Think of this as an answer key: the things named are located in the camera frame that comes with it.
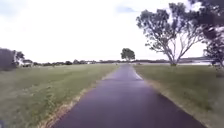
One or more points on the grass strip beside water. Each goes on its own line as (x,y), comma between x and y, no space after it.
(186,83)

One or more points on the dark leafy tree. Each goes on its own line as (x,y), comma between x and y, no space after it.
(215,50)

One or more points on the dark hedge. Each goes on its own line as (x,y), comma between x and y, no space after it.
(7,60)

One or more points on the wide grass field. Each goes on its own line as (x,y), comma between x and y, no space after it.
(40,90)

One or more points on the distant row of trees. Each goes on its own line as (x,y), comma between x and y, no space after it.
(68,62)

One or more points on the round dense lone tree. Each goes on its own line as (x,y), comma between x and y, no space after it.
(127,54)

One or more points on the distant low hill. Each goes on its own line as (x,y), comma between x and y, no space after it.
(200,59)

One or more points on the small pale building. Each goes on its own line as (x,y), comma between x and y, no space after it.
(26,63)

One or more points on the dark wet asphalt path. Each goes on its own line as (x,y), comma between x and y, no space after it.
(125,103)

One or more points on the pale water surface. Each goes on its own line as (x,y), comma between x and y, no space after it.
(200,63)

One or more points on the large sparse spreading tree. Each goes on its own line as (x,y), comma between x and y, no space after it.
(173,60)

